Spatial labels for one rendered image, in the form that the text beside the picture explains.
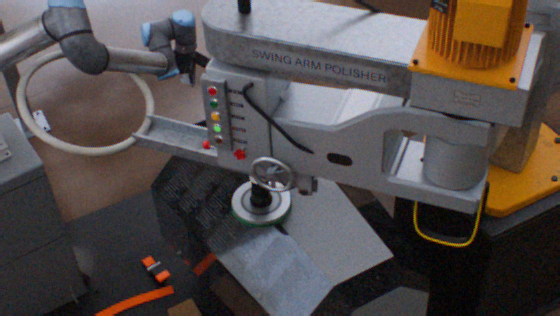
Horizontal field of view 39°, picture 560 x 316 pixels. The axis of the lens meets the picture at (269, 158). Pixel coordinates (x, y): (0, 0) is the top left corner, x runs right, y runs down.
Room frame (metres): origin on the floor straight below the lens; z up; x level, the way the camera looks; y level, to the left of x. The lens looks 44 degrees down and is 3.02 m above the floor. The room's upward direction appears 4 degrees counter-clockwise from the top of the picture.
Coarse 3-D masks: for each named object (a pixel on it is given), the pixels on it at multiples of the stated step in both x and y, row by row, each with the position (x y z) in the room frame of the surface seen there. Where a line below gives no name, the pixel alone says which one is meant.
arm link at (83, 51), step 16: (64, 48) 2.16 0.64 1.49; (80, 48) 2.15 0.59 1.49; (96, 48) 2.17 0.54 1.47; (112, 48) 2.28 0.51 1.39; (160, 48) 2.57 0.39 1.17; (80, 64) 2.14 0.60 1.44; (96, 64) 2.15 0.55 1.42; (112, 64) 2.23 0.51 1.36; (128, 64) 2.30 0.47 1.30; (144, 64) 2.38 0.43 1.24; (160, 64) 2.46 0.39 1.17; (176, 64) 2.55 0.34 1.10
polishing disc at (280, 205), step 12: (240, 192) 2.03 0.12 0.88; (276, 192) 2.02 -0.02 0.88; (288, 192) 2.02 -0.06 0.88; (240, 204) 1.97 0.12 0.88; (276, 204) 1.96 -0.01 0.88; (288, 204) 1.96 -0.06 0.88; (240, 216) 1.92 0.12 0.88; (252, 216) 1.91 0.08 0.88; (264, 216) 1.91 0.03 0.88; (276, 216) 1.90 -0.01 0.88
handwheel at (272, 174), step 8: (256, 160) 1.81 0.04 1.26; (264, 160) 1.80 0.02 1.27; (272, 160) 1.79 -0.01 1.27; (280, 160) 1.79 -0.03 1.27; (264, 168) 1.81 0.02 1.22; (272, 168) 1.80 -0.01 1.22; (288, 168) 1.77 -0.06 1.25; (256, 176) 1.82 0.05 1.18; (272, 176) 1.78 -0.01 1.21; (288, 176) 1.77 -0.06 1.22; (264, 184) 1.81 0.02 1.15; (272, 184) 1.79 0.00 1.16; (288, 184) 1.77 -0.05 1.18
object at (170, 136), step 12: (156, 120) 2.20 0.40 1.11; (168, 120) 2.18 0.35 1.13; (156, 132) 2.17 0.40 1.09; (168, 132) 2.17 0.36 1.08; (180, 132) 2.16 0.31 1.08; (192, 132) 2.15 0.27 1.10; (204, 132) 2.12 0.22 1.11; (144, 144) 2.10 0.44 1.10; (156, 144) 2.08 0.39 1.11; (168, 144) 2.06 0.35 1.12; (180, 144) 2.10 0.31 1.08; (192, 144) 2.10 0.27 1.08; (180, 156) 2.04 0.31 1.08; (192, 156) 2.02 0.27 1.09; (204, 156) 2.00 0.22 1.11; (216, 156) 1.99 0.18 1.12; (228, 168) 1.97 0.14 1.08; (288, 180) 1.88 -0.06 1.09; (312, 180) 1.85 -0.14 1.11; (300, 192) 1.82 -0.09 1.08
